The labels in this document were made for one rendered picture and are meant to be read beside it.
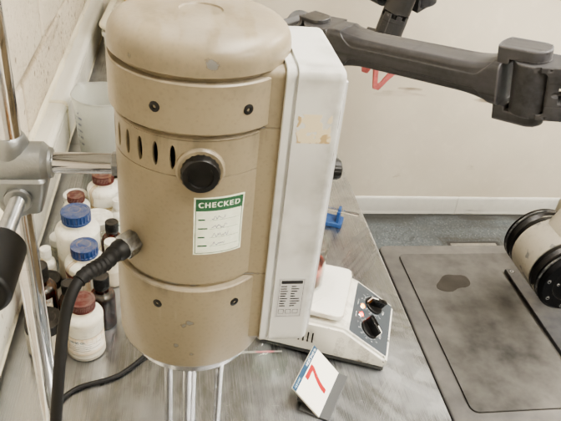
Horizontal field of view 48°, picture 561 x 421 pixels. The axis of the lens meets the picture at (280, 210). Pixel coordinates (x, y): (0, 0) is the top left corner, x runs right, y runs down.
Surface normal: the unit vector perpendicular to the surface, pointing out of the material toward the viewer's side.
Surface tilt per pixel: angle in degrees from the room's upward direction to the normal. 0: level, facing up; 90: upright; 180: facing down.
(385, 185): 90
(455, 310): 0
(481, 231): 0
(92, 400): 0
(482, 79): 99
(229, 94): 90
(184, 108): 90
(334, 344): 90
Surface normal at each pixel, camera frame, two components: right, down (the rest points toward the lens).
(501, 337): 0.10, -0.83
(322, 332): -0.22, 0.52
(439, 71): -0.69, 0.47
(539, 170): 0.14, 0.56
